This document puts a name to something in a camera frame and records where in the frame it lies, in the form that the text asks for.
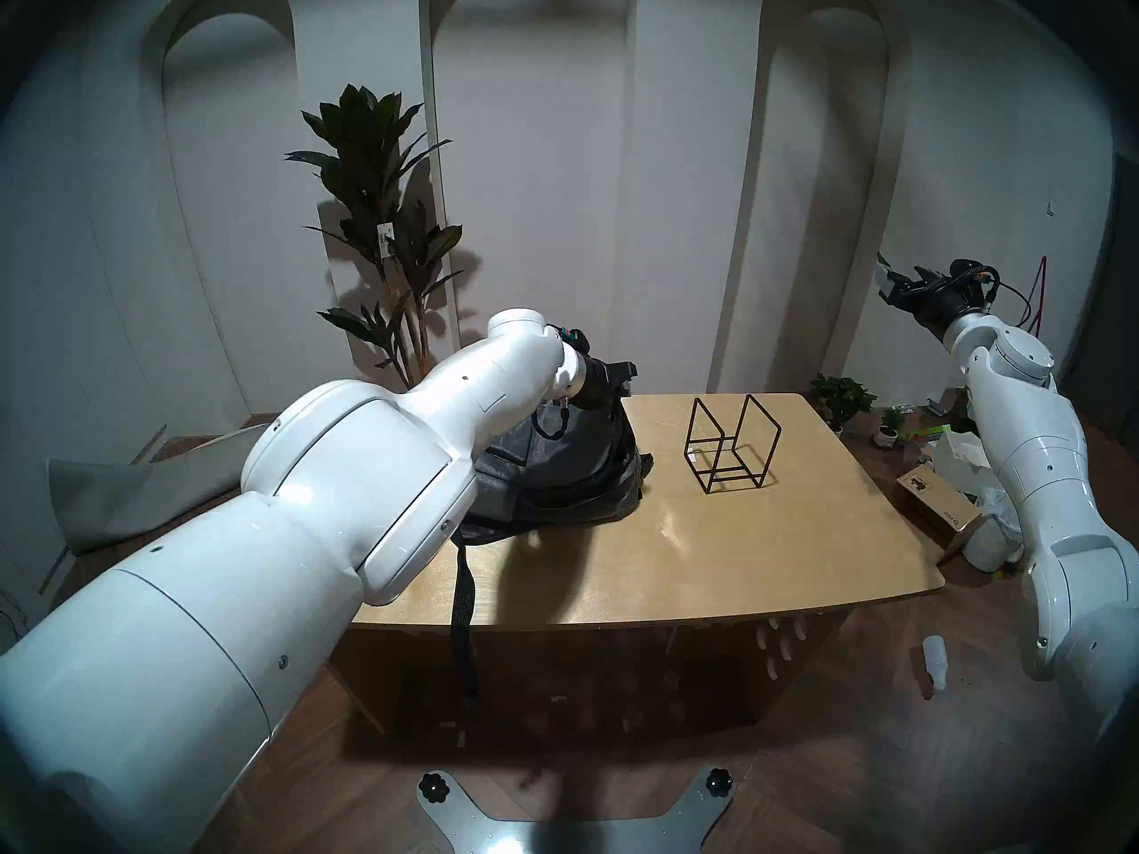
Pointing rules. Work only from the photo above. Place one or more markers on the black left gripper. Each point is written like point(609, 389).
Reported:
point(598, 382)

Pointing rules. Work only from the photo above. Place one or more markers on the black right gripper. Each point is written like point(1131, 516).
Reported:
point(934, 299)

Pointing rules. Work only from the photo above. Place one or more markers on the grey and black backpack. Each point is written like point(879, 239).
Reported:
point(569, 479)

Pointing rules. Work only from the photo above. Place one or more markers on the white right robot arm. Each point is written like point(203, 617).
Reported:
point(1041, 470)

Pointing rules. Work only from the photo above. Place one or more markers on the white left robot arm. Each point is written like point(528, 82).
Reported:
point(267, 523)

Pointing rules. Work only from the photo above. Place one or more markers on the white trash bag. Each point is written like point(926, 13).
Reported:
point(988, 541)

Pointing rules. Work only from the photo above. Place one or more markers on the small bushy potted plant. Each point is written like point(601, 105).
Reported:
point(841, 394)

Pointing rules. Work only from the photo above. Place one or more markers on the red broom stick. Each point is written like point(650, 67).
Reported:
point(1041, 283)

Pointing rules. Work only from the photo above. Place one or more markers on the tiny potted plant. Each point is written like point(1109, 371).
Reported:
point(890, 421)

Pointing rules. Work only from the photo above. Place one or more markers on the yellow green small item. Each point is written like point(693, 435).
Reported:
point(930, 432)

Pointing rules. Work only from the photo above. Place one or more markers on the white tissue box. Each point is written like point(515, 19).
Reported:
point(957, 452)

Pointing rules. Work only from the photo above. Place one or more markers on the dark door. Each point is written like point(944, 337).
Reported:
point(1108, 310)

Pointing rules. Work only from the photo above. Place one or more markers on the brown cardboard box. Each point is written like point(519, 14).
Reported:
point(934, 501)

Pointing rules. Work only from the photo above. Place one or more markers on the tall dark green potted plant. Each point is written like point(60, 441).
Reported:
point(365, 132)

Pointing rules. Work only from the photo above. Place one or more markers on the white plastic bottle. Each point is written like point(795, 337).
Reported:
point(934, 664)

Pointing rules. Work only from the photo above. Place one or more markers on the black round knob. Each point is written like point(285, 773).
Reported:
point(432, 784)
point(717, 781)

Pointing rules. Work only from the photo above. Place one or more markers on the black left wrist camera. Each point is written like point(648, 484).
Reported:
point(574, 338)

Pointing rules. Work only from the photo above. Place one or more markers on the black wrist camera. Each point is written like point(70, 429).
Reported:
point(574, 338)
point(968, 269)

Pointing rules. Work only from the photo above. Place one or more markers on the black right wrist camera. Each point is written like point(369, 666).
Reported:
point(968, 269)

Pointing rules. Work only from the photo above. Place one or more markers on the grey metal base plate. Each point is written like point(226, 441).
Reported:
point(534, 839)

